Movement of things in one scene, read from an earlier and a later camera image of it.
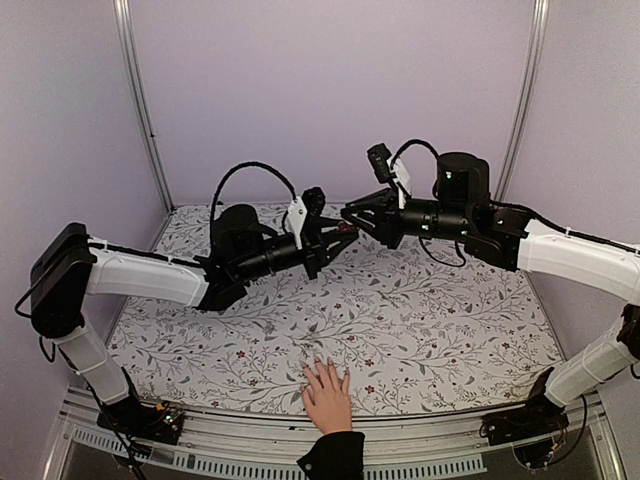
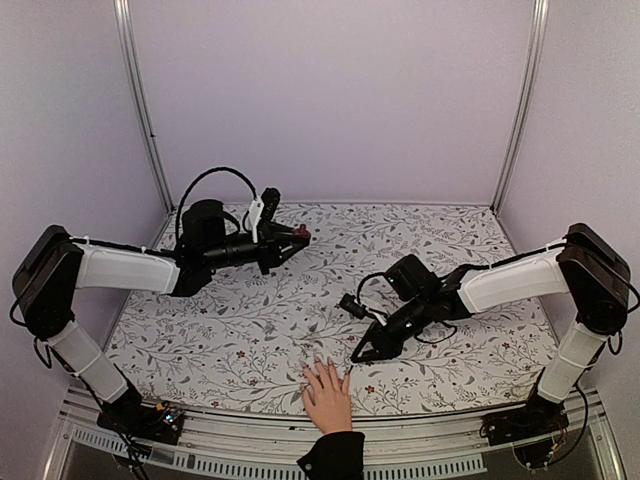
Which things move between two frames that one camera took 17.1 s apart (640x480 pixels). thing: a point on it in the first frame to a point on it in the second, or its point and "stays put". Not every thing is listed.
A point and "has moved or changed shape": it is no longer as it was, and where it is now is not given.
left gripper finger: [334, 248] to [294, 252]
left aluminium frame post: [123, 21] stays put
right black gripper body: [387, 216] to [392, 347]
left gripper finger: [328, 225] to [279, 228]
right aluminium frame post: [535, 38] stays put
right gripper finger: [364, 225] to [369, 356]
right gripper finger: [368, 201] to [372, 335]
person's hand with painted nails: [328, 400] stays put
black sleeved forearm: [335, 456] stays put
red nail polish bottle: [347, 228] has moved or changed shape
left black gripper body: [313, 249] to [266, 248]
